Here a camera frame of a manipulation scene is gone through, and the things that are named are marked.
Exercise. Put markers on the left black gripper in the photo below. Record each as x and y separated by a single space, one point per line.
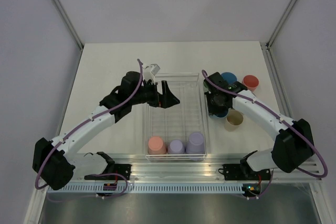
165 100

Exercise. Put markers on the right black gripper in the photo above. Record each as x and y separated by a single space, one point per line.
210 108

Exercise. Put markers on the light blue cup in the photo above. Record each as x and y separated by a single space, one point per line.
220 115

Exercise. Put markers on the beige cup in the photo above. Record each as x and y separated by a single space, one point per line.
233 120

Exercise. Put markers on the pink cup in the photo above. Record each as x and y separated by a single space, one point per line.
251 82
156 146

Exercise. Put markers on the small purple cup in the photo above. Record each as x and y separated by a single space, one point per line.
176 147

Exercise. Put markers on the pink cup front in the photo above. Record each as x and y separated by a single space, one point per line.
156 146

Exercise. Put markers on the large purple cup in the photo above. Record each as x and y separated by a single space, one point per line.
195 143

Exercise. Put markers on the green cup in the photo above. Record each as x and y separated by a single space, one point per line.
205 87

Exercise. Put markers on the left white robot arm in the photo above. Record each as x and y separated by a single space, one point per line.
51 159

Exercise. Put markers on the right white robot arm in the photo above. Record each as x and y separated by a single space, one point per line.
293 141

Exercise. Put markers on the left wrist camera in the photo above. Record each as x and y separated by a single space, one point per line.
149 72

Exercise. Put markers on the clear wire dish rack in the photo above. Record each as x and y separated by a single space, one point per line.
179 121

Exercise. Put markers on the right aluminium frame post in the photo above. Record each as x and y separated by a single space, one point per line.
281 22

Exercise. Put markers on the aluminium frame post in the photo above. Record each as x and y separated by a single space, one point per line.
69 25
281 22

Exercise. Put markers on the aluminium front rail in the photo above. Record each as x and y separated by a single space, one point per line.
157 171

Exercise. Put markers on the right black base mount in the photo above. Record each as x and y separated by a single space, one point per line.
240 172

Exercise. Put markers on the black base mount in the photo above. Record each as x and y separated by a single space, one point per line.
109 172
240 172

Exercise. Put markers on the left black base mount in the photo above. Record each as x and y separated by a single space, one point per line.
109 172

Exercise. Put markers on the white slotted cable duct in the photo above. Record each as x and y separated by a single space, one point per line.
153 188

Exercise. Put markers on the left aluminium frame post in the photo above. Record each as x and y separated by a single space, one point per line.
69 25

